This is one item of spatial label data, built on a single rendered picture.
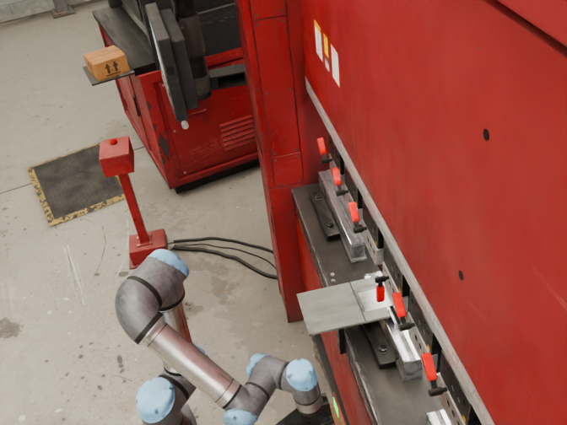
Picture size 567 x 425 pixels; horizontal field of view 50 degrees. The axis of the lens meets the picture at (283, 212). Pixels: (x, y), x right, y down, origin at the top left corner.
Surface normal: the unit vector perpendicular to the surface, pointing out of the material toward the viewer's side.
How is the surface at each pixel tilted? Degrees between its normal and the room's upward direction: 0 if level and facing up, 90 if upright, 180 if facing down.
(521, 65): 90
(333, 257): 0
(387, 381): 0
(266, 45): 90
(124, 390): 0
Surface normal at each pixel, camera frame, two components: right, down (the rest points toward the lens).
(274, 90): 0.20, 0.59
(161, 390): -0.16, -0.69
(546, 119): -0.98, 0.20
